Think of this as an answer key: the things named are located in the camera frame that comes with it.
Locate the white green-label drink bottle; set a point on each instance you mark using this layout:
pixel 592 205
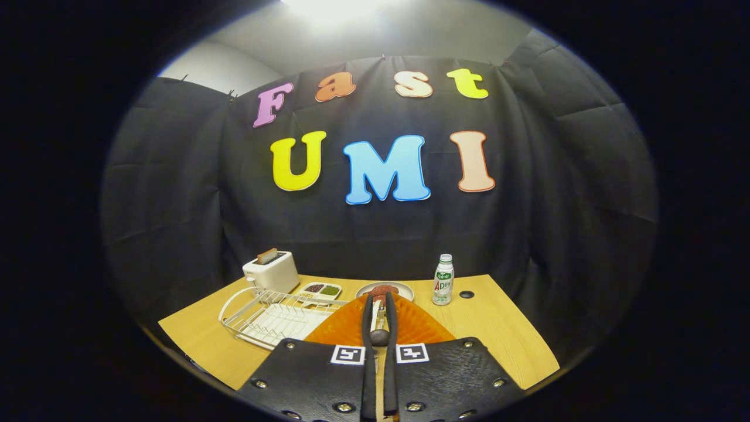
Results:
pixel 443 287

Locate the white toaster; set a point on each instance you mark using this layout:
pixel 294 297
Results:
pixel 272 275

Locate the brown toast slice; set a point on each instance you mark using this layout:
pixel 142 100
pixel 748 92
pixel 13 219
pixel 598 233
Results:
pixel 268 256

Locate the dark red beans heap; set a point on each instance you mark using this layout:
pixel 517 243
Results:
pixel 314 288

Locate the metal spoon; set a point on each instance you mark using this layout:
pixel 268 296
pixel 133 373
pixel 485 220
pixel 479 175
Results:
pixel 379 337

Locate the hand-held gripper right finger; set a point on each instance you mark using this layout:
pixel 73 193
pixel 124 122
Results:
pixel 391 375

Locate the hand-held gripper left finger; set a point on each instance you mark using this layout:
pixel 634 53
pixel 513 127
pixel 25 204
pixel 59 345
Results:
pixel 316 381

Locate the grey plate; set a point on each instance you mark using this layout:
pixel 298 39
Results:
pixel 405 289

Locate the brown meat piece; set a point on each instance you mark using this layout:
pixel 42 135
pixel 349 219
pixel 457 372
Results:
pixel 384 289

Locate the white divided snack dish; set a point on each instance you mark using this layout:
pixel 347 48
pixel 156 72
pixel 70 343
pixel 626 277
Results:
pixel 319 295

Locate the black backdrop cloth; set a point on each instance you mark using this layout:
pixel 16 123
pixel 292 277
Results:
pixel 363 234

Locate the bright ceiling light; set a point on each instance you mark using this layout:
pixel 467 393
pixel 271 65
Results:
pixel 331 7

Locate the green beans heap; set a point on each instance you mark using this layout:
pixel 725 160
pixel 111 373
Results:
pixel 330 290

